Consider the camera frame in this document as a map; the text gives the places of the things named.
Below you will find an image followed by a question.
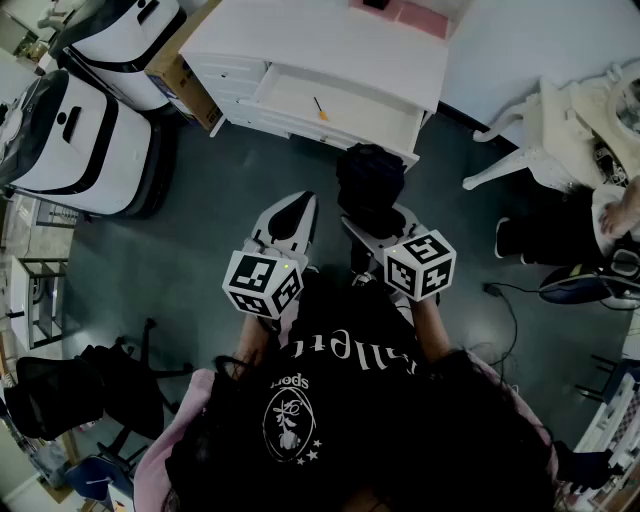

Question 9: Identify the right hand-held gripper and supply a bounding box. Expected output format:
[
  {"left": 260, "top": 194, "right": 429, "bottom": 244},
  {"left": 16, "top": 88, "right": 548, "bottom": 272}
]
[{"left": 341, "top": 203, "right": 458, "bottom": 303}]

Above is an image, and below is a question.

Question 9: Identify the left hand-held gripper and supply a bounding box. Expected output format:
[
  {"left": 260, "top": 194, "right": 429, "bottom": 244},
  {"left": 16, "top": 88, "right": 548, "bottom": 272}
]
[{"left": 222, "top": 191, "right": 320, "bottom": 320}]

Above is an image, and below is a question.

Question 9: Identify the black cloth bundle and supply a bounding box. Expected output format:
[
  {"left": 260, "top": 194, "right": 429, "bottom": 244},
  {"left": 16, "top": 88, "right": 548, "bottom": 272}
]
[{"left": 335, "top": 143, "right": 407, "bottom": 239}]

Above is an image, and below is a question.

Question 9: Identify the person's left forearm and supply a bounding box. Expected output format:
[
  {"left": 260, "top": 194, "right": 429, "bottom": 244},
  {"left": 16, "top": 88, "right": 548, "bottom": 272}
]
[{"left": 234, "top": 312, "right": 281, "bottom": 366}]

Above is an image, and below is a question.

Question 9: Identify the person's right forearm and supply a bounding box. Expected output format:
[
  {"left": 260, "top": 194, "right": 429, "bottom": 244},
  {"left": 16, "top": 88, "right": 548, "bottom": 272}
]
[{"left": 407, "top": 297, "right": 451, "bottom": 364}]

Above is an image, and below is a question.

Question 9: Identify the white desk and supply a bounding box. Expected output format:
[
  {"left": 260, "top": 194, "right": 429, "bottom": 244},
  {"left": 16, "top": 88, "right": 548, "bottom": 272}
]
[{"left": 178, "top": 0, "right": 451, "bottom": 174}]

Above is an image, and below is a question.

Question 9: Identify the person's black printed shirt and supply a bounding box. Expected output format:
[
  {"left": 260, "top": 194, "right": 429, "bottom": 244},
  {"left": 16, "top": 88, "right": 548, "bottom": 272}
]
[{"left": 164, "top": 264, "right": 556, "bottom": 512}]

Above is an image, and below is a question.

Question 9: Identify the brown cardboard box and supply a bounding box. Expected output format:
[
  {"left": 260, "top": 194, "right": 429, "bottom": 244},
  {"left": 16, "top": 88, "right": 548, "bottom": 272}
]
[{"left": 144, "top": 0, "right": 224, "bottom": 132}]

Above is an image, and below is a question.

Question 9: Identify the dark device green accent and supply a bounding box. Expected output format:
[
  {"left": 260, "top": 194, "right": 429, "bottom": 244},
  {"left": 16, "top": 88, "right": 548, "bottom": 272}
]
[{"left": 538, "top": 247, "right": 640, "bottom": 307}]

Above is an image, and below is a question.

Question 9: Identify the white black wheeled machine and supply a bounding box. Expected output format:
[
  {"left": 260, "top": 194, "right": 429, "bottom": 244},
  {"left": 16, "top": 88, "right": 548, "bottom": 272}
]
[
  {"left": 0, "top": 68, "right": 177, "bottom": 220},
  {"left": 48, "top": 0, "right": 189, "bottom": 114}
]

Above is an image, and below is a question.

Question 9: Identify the pink mat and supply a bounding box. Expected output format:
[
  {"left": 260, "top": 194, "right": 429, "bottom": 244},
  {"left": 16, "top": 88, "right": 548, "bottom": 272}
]
[
  {"left": 397, "top": 1, "right": 450, "bottom": 40},
  {"left": 349, "top": 0, "right": 401, "bottom": 24}
]

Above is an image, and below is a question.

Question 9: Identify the person's pink jacket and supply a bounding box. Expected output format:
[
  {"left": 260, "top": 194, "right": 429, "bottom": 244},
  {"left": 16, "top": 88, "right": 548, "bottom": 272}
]
[{"left": 133, "top": 349, "right": 559, "bottom": 512}]

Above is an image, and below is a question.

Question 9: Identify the black office chair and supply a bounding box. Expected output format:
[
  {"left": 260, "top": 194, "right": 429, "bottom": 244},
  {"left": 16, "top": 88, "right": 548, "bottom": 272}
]
[{"left": 3, "top": 317, "right": 195, "bottom": 469}]

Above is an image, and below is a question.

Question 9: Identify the white shelf rack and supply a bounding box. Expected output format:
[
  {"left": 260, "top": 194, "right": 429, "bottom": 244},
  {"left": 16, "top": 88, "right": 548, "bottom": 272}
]
[{"left": 572, "top": 359, "right": 640, "bottom": 512}]

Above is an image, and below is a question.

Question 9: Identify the blue stool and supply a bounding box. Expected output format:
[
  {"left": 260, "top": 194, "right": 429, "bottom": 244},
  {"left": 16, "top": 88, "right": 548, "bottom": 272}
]
[{"left": 63, "top": 453, "right": 135, "bottom": 505}]

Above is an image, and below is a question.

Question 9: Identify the black cable with adapter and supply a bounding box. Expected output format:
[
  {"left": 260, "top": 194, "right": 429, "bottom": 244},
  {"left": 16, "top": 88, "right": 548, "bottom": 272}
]
[{"left": 482, "top": 281, "right": 521, "bottom": 369}]

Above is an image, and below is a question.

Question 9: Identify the metal frame side table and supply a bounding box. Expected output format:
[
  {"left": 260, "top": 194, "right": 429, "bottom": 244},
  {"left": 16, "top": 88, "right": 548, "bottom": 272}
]
[{"left": 8, "top": 255, "right": 70, "bottom": 352}]

